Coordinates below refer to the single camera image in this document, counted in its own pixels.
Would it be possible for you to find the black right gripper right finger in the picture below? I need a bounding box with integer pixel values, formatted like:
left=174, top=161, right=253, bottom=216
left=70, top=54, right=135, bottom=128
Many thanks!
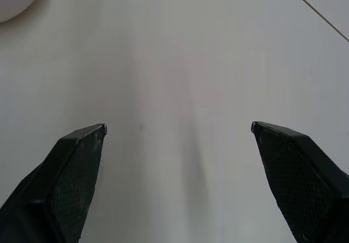
left=251, top=121, right=349, bottom=243

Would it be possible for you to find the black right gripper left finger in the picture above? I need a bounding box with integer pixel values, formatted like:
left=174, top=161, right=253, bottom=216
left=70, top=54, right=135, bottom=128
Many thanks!
left=0, top=123, right=108, bottom=243

